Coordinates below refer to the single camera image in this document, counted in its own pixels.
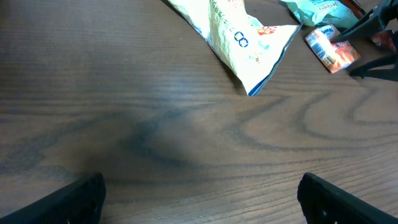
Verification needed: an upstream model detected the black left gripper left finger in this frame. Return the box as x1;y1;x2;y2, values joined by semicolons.
1;172;106;224

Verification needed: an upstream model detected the red snack bar wrapper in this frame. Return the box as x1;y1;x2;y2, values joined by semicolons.
340;0;397;52

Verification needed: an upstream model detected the yellow snack bag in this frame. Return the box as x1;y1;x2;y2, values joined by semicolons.
169;0;302;96

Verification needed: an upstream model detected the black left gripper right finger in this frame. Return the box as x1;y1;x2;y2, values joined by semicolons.
297;172;397;224

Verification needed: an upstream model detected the teal wet wipes pack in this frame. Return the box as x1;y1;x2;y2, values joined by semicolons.
281;0;359;28

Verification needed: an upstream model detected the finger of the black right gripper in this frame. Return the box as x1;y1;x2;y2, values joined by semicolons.
330;0;397;43
349;54;397;82

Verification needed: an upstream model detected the orange Kleenex tissue pack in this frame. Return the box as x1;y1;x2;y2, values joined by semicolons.
305;25;361;73

